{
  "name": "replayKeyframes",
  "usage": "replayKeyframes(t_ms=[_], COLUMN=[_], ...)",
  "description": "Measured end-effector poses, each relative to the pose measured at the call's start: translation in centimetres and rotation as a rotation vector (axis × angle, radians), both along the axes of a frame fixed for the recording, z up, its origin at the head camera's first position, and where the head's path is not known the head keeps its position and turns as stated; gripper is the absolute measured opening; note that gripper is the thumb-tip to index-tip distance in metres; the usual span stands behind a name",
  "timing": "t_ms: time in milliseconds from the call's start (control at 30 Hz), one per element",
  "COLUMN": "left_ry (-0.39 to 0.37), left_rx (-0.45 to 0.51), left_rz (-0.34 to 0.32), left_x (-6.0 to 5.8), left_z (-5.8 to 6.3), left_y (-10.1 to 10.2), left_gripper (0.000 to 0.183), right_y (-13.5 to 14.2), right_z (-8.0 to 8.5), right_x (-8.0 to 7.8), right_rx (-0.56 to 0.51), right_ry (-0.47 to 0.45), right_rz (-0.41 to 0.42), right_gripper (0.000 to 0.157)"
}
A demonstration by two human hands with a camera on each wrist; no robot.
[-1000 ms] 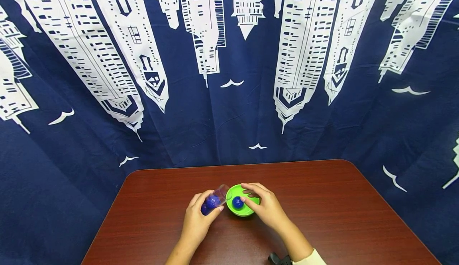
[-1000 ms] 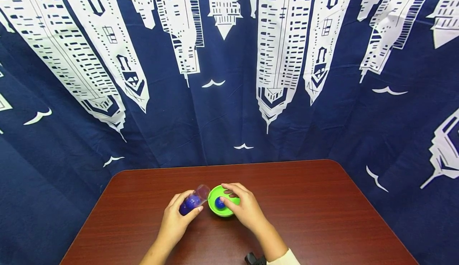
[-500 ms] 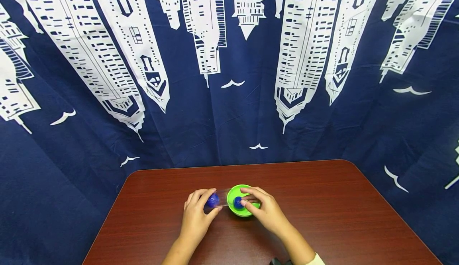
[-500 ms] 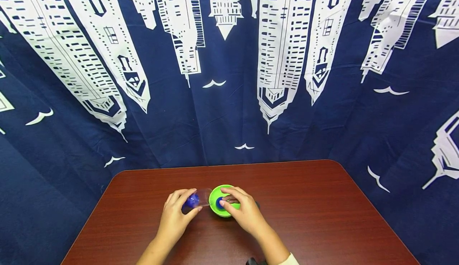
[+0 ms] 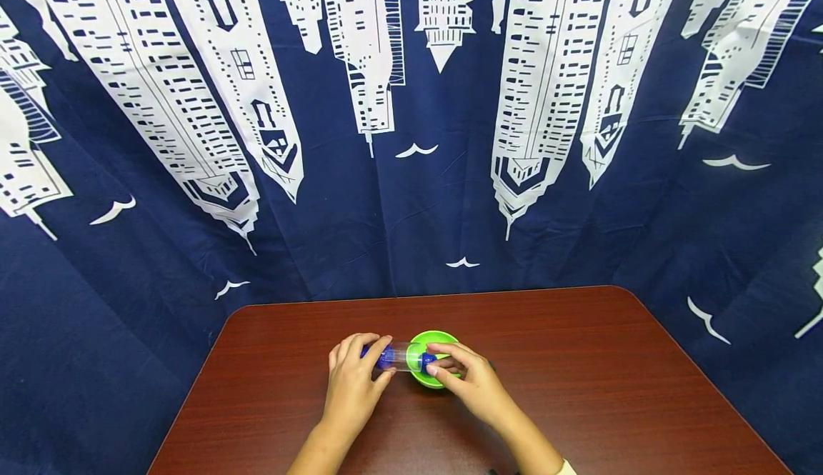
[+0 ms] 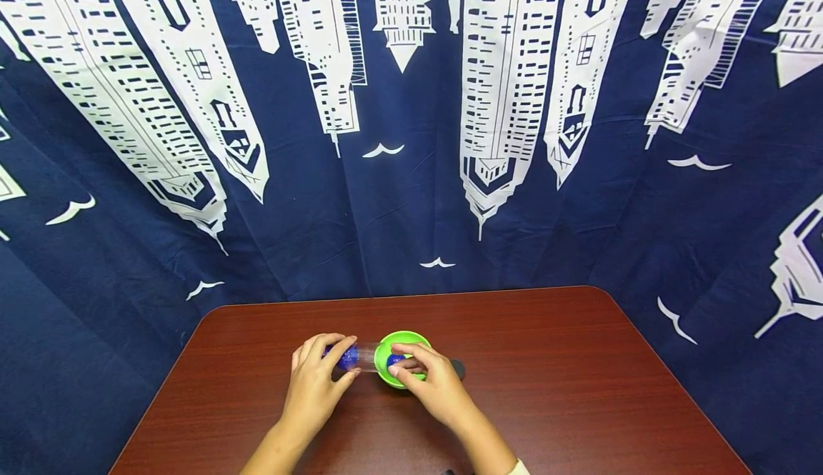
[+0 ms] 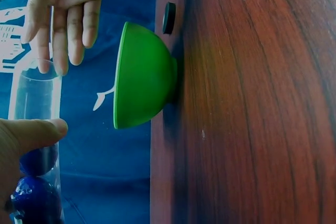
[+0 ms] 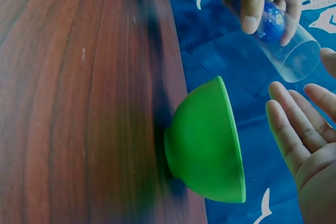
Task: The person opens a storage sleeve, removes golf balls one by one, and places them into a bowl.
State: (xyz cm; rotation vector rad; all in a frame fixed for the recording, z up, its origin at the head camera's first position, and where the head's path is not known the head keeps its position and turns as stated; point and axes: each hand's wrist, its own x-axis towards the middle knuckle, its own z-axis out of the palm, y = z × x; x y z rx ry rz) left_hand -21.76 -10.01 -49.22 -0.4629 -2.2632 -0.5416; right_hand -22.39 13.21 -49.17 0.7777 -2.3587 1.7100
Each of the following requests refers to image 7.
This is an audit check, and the person's left hand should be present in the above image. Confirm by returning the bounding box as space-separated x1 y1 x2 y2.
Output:
0 118 69 211

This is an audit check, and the green bowl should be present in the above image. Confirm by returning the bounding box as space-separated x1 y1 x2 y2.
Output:
112 21 179 130

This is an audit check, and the blue ball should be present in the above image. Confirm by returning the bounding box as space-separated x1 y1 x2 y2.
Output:
9 176 63 224
18 142 59 177

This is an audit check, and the black round disc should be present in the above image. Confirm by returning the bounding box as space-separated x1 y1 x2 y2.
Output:
161 2 176 36

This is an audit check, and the clear plastic tube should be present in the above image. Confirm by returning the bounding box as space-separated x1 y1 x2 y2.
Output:
7 58 65 224

